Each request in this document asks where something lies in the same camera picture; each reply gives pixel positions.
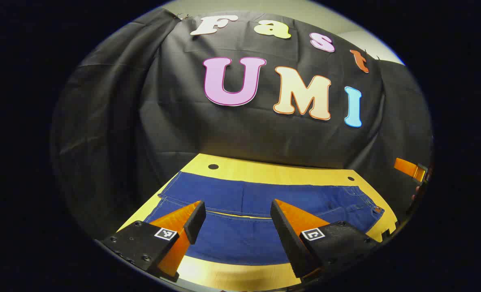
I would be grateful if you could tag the black backdrop cloth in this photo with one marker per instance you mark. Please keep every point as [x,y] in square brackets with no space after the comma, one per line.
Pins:
[183,129]

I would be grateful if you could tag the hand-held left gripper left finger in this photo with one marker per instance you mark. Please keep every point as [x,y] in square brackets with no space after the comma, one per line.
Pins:
[195,224]

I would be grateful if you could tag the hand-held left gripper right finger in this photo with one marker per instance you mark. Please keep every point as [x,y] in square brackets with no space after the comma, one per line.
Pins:
[285,232]

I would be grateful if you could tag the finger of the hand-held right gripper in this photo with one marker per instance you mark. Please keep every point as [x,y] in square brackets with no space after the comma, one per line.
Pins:
[404,166]

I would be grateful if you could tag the blue jeans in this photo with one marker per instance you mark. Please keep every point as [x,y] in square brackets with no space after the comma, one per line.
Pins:
[240,194]

